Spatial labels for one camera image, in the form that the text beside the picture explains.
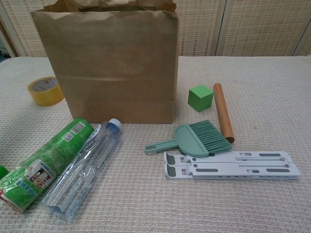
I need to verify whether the transparent water bottle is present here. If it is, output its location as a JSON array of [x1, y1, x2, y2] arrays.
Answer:
[[40, 118, 122, 222]]

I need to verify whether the green tube package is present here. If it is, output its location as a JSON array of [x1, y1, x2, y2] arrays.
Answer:
[[0, 117, 95, 214]]

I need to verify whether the small green object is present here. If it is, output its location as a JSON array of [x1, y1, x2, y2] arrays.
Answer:
[[0, 164, 10, 181]]

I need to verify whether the green hand brush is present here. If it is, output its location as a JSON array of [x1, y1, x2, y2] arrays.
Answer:
[[144, 119, 231, 156]]

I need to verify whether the brown paper bag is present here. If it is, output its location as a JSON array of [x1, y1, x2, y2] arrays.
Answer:
[[30, 0, 180, 125]]

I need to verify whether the green cube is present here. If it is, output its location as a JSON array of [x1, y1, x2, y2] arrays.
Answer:
[[187, 84, 214, 112]]

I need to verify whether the brown cardboard tube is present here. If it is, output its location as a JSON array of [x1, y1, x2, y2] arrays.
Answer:
[[213, 83, 236, 144]]

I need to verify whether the beige woven tablecloth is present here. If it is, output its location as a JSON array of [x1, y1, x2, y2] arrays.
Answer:
[[0, 55, 311, 233]]

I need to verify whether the white folding laptop stand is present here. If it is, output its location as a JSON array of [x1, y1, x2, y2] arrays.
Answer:
[[163, 150, 301, 181]]

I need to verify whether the yellow tape roll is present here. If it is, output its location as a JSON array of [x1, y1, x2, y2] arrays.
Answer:
[[27, 76, 65, 107]]

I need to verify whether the bamboo folding screen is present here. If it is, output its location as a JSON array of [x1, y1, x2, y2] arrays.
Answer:
[[0, 0, 311, 58]]

